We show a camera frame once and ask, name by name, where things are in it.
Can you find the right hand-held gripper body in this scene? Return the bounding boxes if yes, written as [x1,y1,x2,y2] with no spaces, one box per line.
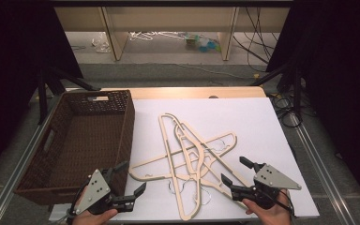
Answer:
[230,162,303,210]

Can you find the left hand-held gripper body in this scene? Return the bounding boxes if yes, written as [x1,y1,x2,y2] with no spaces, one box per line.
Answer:
[73,168,136,217]

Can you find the beige plastic clothes hanger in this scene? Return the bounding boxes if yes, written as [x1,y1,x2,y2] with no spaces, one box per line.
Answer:
[128,131,238,183]
[173,124,215,186]
[157,112,206,221]
[172,120,255,211]

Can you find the brown woven basket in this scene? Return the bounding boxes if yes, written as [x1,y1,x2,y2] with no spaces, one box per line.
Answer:
[13,89,136,206]

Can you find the person's left hand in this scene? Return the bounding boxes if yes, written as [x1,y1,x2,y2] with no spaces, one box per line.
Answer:
[71,208,119,225]

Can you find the person's right hand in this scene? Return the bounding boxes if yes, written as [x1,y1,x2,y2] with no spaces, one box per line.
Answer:
[243,188,294,225]

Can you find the white paper sheet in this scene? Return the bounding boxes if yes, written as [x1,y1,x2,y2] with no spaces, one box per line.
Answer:
[48,97,321,222]

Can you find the black tripod stand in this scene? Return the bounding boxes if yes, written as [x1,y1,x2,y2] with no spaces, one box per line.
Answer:
[37,65,101,126]
[248,59,305,117]

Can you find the dark curtain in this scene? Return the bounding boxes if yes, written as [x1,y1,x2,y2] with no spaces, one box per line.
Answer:
[265,0,360,219]
[0,0,84,184]

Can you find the clear plastic bag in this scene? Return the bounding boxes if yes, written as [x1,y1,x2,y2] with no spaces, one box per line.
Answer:
[90,32,113,53]

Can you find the colourful plastic clutter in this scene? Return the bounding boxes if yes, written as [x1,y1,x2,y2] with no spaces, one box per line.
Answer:
[185,33,222,53]

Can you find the beige wooden desk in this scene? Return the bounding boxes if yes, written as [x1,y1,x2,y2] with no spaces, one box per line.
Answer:
[53,6,291,62]

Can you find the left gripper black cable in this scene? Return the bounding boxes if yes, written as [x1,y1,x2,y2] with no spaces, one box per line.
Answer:
[66,183,90,223]

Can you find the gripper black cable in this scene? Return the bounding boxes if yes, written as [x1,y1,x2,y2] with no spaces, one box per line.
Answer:
[256,188,296,218]
[66,183,90,223]

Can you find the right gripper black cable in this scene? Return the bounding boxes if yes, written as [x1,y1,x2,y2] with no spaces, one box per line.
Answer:
[256,188,296,218]

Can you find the aluminium frame rail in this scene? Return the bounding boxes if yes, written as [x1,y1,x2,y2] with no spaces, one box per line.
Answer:
[288,112,359,225]
[0,98,64,225]

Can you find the coiled black floor cable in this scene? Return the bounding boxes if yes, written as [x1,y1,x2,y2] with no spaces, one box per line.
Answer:
[270,93,305,129]

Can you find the thin white floor cable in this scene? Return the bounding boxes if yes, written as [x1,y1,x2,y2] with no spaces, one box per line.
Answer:
[173,63,255,81]

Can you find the hanging black cables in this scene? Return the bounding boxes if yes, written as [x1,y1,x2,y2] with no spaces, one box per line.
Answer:
[232,7,279,73]

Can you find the white wire hangers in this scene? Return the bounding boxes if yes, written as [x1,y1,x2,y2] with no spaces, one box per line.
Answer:
[128,30,187,42]

